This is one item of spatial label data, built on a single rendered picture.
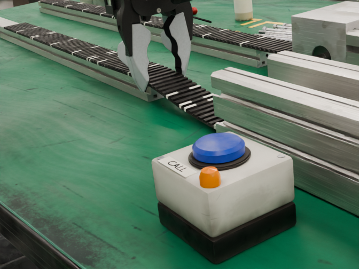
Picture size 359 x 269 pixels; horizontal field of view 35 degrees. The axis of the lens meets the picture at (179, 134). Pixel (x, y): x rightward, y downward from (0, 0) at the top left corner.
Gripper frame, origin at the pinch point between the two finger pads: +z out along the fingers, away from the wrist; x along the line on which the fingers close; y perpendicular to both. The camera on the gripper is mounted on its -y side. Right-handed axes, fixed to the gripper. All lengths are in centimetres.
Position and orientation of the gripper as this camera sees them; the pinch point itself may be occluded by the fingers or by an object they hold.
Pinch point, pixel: (164, 78)
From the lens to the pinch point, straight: 75.3
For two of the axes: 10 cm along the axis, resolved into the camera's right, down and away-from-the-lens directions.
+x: -8.4, 3.0, -4.6
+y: -5.4, -2.6, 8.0
